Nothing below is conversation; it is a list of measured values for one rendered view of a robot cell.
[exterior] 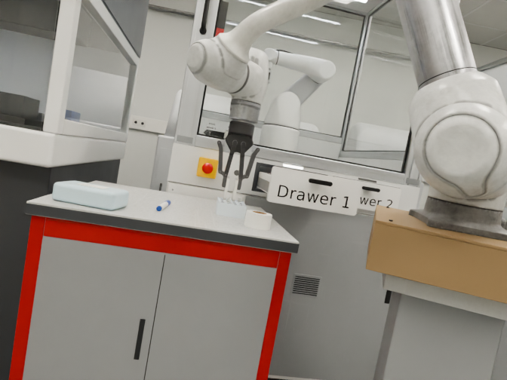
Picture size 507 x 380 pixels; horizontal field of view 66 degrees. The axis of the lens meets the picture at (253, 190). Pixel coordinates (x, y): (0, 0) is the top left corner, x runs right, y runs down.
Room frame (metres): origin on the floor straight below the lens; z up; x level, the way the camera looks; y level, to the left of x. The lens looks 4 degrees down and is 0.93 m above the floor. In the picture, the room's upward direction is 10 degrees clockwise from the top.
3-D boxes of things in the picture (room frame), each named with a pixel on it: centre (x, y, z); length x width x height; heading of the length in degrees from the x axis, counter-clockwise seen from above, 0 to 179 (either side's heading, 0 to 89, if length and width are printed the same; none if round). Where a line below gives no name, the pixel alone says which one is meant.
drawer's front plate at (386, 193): (1.58, -0.45, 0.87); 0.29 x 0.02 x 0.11; 99
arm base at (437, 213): (0.89, -0.49, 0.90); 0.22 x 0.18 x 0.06; 84
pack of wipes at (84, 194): (0.94, 0.38, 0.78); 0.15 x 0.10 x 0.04; 87
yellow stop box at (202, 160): (1.47, 0.18, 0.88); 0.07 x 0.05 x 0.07; 99
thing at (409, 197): (2.02, -0.10, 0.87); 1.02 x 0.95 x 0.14; 99
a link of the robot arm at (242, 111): (1.18, 0.07, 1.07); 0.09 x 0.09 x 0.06
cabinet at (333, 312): (2.02, -0.11, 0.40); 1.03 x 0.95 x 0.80; 99
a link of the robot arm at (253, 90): (1.17, 0.08, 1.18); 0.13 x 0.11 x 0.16; 145
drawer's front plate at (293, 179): (1.22, -0.19, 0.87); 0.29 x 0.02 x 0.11; 99
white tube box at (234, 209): (1.19, 0.06, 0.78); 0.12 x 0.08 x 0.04; 7
